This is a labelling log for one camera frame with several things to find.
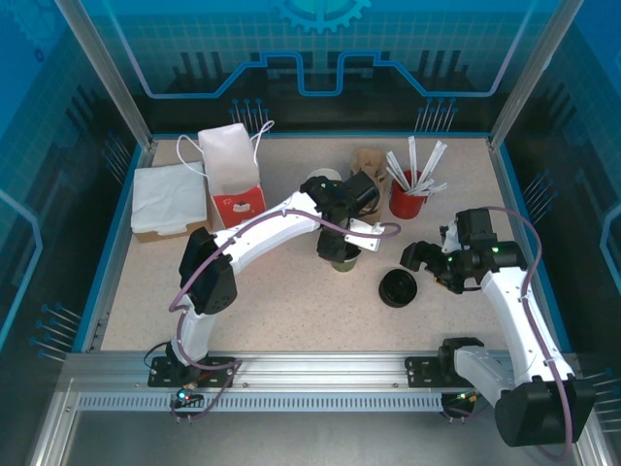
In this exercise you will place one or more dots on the white paper napkin stack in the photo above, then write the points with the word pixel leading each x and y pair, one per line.
pixel 165 194

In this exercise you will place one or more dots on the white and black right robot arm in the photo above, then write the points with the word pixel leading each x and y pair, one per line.
pixel 514 310

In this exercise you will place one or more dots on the green paper cup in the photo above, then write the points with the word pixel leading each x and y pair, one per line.
pixel 347 267

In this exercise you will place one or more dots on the red straw holder cup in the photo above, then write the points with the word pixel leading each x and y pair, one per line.
pixel 405 206

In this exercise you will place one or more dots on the aluminium frame post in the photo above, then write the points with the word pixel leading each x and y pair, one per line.
pixel 519 82
pixel 115 82

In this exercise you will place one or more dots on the brown cardboard box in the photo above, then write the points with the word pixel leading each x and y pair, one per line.
pixel 160 237

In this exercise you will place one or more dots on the grey metal lower panel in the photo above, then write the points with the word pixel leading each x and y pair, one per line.
pixel 315 442

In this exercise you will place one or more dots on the aluminium mounting rail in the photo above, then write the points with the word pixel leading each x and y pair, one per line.
pixel 320 369

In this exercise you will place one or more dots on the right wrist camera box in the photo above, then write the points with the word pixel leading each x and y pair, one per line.
pixel 451 238

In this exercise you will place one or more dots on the small connector with LED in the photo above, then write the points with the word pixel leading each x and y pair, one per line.
pixel 468 397
pixel 186 395

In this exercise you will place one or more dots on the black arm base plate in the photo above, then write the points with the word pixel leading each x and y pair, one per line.
pixel 422 371
pixel 220 374

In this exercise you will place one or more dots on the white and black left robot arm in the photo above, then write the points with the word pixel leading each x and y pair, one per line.
pixel 271 228

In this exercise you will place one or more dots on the stack of paper cups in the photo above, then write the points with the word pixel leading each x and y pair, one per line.
pixel 326 173

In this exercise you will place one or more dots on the red and white paper bag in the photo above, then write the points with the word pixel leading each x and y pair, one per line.
pixel 233 165

